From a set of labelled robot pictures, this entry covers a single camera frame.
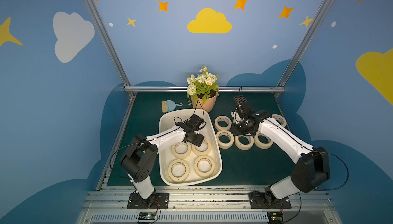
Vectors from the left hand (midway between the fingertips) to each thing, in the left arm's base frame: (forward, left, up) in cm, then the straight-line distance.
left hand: (197, 136), depth 91 cm
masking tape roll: (+17, -57, -4) cm, 60 cm away
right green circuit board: (-39, -39, -8) cm, 56 cm away
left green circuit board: (-40, +23, -7) cm, 46 cm away
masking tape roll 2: (+17, -18, -4) cm, 25 cm away
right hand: (+1, -22, +8) cm, 23 cm away
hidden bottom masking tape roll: (-11, +8, -3) cm, 14 cm away
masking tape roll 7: (-16, -4, -5) cm, 17 cm away
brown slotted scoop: (+37, -32, -5) cm, 49 cm away
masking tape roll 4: (-4, -29, -3) cm, 29 cm away
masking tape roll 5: (-9, -3, -3) cm, 10 cm away
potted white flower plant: (+20, -3, +20) cm, 28 cm away
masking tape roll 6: (-24, +8, -3) cm, 25 cm away
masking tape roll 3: (+2, -18, -6) cm, 19 cm away
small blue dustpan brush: (+29, +23, -6) cm, 37 cm away
